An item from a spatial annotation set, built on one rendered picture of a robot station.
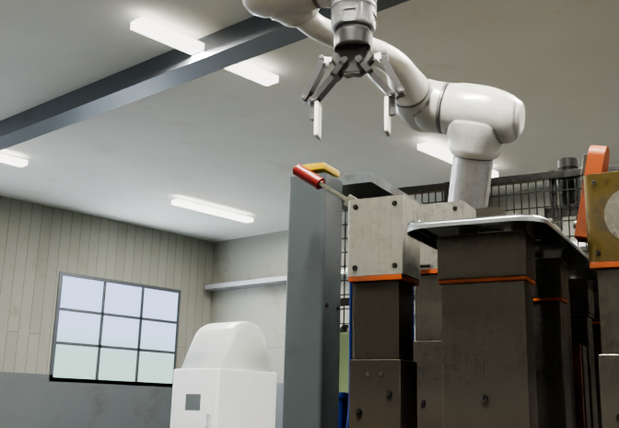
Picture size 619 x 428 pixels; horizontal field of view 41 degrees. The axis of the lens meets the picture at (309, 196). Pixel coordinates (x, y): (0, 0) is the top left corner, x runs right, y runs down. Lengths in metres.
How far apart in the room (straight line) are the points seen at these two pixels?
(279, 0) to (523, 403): 0.97
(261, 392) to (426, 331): 7.40
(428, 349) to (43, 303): 9.41
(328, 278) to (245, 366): 7.37
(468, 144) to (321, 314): 0.86
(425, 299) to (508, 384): 0.39
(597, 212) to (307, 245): 0.49
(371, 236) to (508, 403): 0.31
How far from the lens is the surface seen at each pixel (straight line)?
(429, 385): 1.44
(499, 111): 2.07
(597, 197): 1.13
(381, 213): 1.22
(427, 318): 1.45
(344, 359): 2.15
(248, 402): 8.69
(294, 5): 1.73
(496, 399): 1.11
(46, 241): 10.77
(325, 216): 1.38
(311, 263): 1.37
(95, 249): 11.13
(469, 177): 2.12
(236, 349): 8.64
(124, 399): 11.31
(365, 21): 1.65
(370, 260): 1.21
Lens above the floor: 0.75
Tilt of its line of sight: 14 degrees up
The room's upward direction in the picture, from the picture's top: 2 degrees clockwise
